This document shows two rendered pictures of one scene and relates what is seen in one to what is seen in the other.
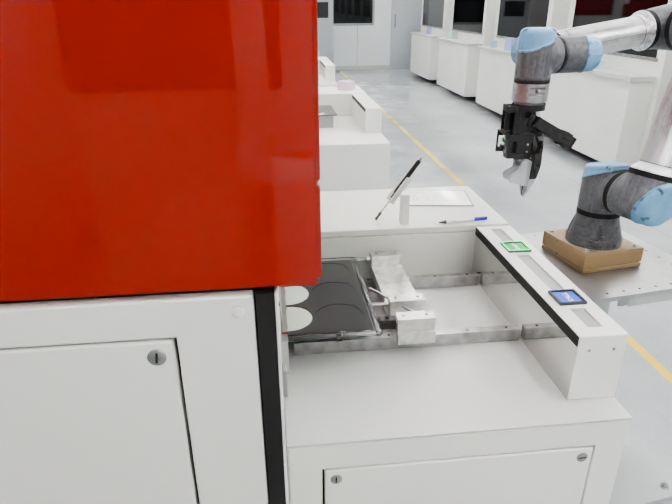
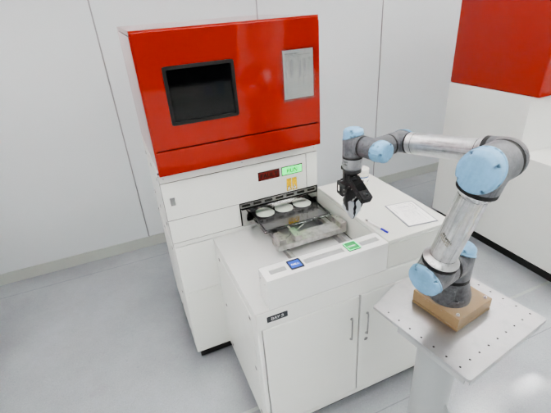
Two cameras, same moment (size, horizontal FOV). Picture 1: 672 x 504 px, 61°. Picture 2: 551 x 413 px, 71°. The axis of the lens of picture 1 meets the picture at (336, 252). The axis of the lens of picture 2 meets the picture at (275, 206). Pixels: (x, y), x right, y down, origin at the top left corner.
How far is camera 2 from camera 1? 1.80 m
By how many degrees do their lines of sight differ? 67
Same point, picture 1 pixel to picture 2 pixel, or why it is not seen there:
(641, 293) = (402, 329)
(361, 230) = (338, 202)
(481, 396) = (254, 272)
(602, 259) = (425, 302)
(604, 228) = not seen: hidden behind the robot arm
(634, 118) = not seen: outside the picture
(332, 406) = (235, 241)
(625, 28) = (453, 145)
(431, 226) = (360, 219)
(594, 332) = (263, 272)
